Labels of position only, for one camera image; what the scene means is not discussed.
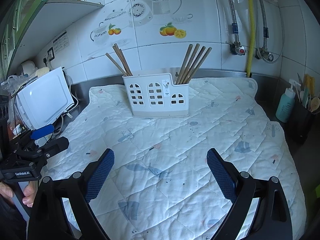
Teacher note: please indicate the wall instruction sticker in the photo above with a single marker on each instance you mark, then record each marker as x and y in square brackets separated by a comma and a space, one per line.
[61, 42]

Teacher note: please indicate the wooden chopstick one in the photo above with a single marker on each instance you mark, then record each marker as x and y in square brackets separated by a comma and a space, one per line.
[116, 64]
[182, 69]

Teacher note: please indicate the teal soap bottle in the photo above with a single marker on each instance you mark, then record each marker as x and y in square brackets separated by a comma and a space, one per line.
[286, 103]

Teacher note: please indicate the wooden chopstick right two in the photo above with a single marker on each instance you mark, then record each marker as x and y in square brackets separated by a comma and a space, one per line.
[189, 63]

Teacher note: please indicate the wooden chopstick three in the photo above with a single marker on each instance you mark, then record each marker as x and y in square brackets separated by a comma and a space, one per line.
[194, 63]
[124, 59]

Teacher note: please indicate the red handled water valve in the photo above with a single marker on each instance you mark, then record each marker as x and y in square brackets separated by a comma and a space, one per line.
[237, 49]

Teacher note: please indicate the wooden chopstick right one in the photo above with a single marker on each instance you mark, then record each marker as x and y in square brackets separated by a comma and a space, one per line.
[182, 69]

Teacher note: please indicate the wooden chopstick right three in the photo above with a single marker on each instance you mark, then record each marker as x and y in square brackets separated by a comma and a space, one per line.
[194, 63]

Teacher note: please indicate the wooden spoon in holder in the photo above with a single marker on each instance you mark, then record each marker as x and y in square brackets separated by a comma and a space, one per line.
[314, 104]

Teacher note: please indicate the wooden chopstick right four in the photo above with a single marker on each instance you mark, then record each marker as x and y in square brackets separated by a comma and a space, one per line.
[199, 64]

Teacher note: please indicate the wooden chopstick left one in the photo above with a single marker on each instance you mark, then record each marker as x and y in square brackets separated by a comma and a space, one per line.
[116, 64]

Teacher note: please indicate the white quilted mat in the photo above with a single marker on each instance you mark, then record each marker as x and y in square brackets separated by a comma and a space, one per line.
[160, 186]

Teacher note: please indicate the white plastic utensil caddy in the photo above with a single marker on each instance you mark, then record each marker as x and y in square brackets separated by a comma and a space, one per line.
[156, 96]

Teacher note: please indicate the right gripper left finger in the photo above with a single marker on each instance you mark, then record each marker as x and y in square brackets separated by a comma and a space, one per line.
[96, 173]

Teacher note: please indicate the person's left hand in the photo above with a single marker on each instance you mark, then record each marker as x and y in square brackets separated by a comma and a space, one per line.
[29, 193]

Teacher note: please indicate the black utensil holder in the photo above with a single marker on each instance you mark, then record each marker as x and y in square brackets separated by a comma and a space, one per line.
[301, 122]

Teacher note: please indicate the wooden chopstick left three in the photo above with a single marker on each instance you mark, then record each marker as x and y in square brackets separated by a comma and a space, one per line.
[124, 59]

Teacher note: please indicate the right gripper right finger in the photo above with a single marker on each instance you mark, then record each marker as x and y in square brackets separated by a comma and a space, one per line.
[224, 179]

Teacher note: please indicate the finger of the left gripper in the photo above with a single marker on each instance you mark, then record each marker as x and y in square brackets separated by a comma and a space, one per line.
[42, 132]
[53, 147]

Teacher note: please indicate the wooden chopstick two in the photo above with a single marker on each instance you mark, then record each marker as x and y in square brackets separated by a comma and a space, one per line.
[122, 60]
[189, 63]

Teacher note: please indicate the wall power socket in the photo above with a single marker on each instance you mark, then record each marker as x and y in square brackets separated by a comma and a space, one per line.
[51, 55]

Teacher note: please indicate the white microwave oven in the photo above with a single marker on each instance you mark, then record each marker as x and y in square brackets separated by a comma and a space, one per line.
[43, 101]

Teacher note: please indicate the wooden chopstick left two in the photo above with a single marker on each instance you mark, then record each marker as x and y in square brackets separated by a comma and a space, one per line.
[122, 60]

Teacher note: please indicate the steel angle valve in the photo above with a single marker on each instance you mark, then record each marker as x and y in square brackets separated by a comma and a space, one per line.
[264, 54]

